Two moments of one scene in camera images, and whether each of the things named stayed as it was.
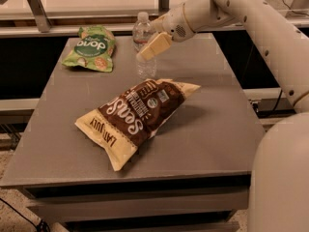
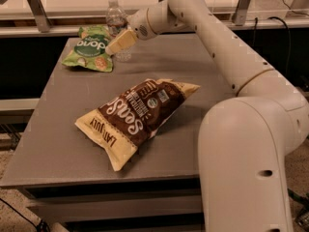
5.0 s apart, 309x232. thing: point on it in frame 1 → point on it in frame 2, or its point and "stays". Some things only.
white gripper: [174, 23] → [138, 24]
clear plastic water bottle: [145, 70] → [116, 22]
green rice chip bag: [94, 48] stays
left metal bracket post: [42, 22] stays
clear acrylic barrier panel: [97, 0] stays
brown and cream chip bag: [119, 126] stays
